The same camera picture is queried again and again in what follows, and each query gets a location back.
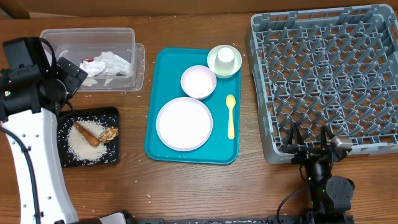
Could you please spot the pale green bowl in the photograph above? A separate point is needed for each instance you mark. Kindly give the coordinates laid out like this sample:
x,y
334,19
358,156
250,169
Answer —
x,y
211,61

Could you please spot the teal plastic tray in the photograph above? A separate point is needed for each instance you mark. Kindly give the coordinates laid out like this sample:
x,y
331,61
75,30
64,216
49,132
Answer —
x,y
169,67

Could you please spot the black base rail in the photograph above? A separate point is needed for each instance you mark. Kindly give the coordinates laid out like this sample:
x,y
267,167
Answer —
x,y
284,219

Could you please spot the white cup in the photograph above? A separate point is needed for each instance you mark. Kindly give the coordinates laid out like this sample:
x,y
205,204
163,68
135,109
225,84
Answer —
x,y
224,61

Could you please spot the pile of rice grains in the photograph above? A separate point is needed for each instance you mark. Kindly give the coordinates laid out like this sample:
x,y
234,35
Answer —
x,y
74,150

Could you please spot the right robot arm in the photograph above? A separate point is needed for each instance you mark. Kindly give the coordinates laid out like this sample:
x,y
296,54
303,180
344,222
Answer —
x,y
330,195

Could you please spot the clear plastic bin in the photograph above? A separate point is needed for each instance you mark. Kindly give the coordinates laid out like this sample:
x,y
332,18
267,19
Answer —
x,y
80,43

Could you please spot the orange carrot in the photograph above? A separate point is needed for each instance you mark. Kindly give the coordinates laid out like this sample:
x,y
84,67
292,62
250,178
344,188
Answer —
x,y
91,139

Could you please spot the small white tissue piece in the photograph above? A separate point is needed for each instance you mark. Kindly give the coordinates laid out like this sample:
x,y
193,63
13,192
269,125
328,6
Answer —
x,y
95,82

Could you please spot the yellow plastic spoon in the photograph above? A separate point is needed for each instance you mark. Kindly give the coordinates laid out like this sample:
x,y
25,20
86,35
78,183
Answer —
x,y
230,103

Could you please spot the black plastic tray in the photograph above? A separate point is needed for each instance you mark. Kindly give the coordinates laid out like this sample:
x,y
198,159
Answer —
x,y
89,112

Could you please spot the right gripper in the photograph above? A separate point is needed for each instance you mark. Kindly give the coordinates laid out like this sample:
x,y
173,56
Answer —
x,y
306,154

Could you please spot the pink bowl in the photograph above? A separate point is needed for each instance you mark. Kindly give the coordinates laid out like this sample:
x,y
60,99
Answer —
x,y
198,82

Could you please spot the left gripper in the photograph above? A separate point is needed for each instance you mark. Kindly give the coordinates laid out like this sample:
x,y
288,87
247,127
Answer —
x,y
71,74

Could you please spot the large white plate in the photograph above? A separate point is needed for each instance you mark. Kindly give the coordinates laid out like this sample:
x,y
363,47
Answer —
x,y
184,124

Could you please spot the grey dishwasher rack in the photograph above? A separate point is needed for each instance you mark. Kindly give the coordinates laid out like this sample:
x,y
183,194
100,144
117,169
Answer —
x,y
333,67

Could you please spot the red silver snack wrapper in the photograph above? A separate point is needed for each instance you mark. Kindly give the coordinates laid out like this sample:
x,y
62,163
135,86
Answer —
x,y
89,60

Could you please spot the white napkin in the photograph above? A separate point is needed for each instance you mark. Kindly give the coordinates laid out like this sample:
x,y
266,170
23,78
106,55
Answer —
x,y
107,64

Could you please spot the brown walnut cookie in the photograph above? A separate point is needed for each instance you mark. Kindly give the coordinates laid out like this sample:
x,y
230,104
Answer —
x,y
108,135

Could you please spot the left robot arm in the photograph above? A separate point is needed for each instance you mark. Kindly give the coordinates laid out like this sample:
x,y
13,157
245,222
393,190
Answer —
x,y
33,92

